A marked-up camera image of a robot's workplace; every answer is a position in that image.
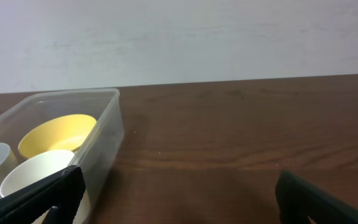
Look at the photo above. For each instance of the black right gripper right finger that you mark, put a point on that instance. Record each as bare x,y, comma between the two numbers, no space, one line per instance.
301,202

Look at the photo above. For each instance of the white plastic cup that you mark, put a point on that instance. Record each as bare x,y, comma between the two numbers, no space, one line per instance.
37,168

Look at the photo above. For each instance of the clear plastic container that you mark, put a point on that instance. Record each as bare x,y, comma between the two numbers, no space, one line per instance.
95,155

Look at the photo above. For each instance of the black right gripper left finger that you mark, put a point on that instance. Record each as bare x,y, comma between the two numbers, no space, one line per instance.
58,195

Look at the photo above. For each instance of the yellow plastic bowl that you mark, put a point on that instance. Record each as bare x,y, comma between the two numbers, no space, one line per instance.
67,132

